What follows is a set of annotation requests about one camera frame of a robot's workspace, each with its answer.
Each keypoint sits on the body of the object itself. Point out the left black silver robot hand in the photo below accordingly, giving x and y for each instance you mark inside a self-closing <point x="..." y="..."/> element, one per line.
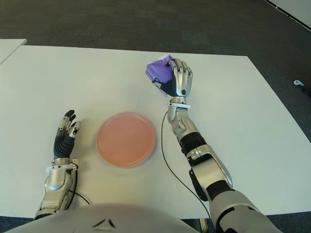
<point x="63" y="145"/>

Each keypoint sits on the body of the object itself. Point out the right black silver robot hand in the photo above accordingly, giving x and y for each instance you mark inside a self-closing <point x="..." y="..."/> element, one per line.
<point x="182" y="80"/>

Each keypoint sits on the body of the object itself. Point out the purple tissue paper pack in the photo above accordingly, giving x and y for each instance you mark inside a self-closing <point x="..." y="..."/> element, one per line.
<point x="158" y="70"/>

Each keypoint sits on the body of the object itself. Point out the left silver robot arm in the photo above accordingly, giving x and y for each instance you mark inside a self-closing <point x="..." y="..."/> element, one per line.
<point x="54" y="179"/>

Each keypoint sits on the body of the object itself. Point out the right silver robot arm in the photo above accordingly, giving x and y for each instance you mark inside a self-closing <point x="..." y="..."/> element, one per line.
<point x="211" y="170"/>

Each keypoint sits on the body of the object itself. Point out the pink round plate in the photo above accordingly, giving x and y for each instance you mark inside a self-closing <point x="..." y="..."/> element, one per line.
<point x="126" y="139"/>

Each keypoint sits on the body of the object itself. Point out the silver robot torso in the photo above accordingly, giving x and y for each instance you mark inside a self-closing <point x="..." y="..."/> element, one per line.
<point x="97" y="218"/>

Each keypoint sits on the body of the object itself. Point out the white side table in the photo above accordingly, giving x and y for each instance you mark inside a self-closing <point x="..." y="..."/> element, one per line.
<point x="9" y="48"/>

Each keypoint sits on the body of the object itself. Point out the white handheld controller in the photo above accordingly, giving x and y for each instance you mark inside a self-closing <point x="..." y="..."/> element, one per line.
<point x="298" y="82"/>

